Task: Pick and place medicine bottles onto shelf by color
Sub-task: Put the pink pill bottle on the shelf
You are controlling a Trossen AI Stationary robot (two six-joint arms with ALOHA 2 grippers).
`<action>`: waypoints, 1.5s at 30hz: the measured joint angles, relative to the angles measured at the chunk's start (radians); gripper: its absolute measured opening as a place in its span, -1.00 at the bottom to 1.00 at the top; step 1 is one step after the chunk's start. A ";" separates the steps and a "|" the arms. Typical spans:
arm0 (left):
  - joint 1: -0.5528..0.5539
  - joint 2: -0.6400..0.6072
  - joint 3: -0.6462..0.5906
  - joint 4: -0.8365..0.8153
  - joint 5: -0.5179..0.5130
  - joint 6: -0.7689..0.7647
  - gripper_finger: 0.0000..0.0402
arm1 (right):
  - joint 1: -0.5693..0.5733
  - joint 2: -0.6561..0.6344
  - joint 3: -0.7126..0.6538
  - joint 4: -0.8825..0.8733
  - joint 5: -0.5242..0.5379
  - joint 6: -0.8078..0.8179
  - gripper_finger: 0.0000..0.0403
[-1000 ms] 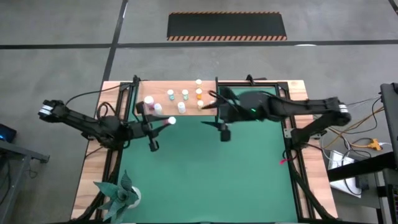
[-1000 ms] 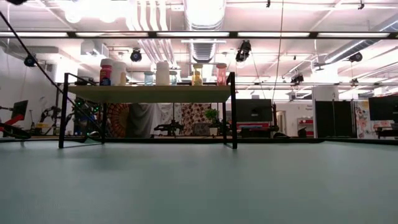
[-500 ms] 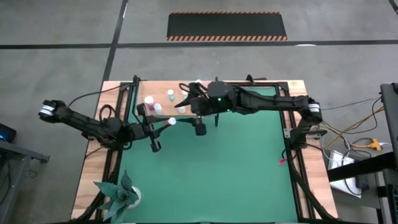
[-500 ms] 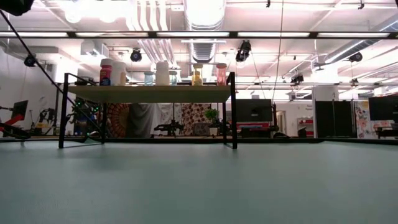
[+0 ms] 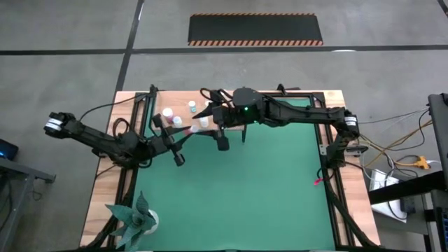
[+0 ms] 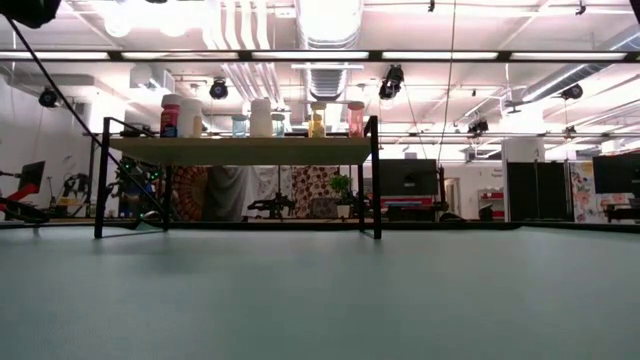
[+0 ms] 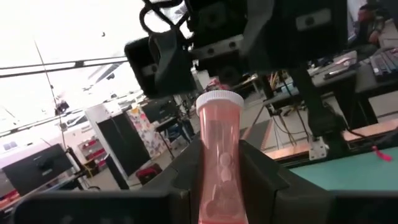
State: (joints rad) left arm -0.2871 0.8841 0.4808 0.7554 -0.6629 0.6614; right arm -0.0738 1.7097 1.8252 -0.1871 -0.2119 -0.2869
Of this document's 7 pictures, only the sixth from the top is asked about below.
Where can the black robot arm on stand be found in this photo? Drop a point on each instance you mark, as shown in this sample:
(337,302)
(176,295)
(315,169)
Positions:
(270,205)

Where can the large red medicine bottle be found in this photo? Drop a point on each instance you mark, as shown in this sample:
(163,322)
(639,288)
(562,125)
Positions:
(170,120)

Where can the teal pill bottle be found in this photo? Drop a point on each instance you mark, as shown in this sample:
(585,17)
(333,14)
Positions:
(279,127)

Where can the orange mandala tapestry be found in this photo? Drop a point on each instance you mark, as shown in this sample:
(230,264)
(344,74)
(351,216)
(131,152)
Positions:
(190,192)

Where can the black ceiling camera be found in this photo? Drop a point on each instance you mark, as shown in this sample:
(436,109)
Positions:
(391,82)
(49,96)
(218,89)
(571,91)
(478,126)

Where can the large black wall screen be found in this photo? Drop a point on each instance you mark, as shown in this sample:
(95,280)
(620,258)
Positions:
(407,177)

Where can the silver ventilation duct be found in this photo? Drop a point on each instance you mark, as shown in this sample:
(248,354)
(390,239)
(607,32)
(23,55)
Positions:
(327,80)

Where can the black beam with light strips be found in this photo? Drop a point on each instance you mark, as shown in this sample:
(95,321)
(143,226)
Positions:
(245,55)

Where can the red storage rack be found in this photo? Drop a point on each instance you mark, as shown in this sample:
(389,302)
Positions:
(492,202)

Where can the small black monitor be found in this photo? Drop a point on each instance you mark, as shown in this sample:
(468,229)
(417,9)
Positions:
(31,175)

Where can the red floral cloth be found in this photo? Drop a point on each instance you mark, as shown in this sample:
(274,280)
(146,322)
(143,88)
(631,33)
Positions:
(310,187)

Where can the floral patterned panel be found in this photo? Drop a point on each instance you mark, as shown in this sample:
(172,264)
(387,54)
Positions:
(582,197)

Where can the black partition panel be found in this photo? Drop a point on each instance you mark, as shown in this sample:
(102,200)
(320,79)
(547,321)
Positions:
(537,190)

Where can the wooden shelf black frame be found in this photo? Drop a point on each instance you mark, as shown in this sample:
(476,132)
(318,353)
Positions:
(240,151)

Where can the green table mat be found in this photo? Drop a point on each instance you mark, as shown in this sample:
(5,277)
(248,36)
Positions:
(300,300)

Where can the grey draped cloth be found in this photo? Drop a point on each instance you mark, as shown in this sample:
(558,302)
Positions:
(230,192)

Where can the small green potted plant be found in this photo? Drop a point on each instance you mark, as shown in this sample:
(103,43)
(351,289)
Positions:
(341,187)

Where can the white plastic bottle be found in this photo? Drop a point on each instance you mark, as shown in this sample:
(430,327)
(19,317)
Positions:
(261,117)
(192,117)

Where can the blue pill bottle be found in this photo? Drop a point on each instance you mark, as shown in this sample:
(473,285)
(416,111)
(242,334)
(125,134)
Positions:
(239,127)

